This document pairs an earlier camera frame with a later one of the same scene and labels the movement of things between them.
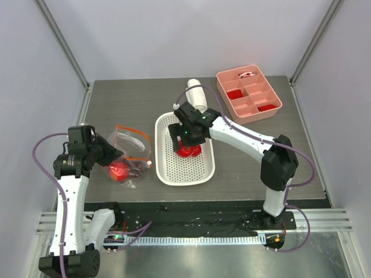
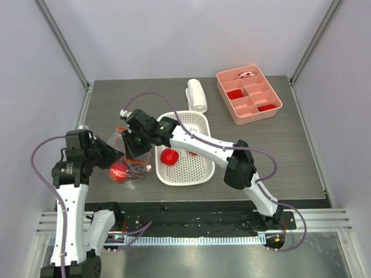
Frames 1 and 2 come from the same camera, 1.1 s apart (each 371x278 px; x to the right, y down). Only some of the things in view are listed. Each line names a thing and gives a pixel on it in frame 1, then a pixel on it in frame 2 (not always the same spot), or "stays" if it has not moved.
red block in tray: [235, 94] stays
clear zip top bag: [132, 165] stays
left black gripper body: [95, 148] stays
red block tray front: [266, 107] stays
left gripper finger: [109, 153] stays
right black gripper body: [179, 134] → [134, 142]
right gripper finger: [175, 130] → [134, 144]
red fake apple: [185, 151] → [169, 156]
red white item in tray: [246, 74] stays
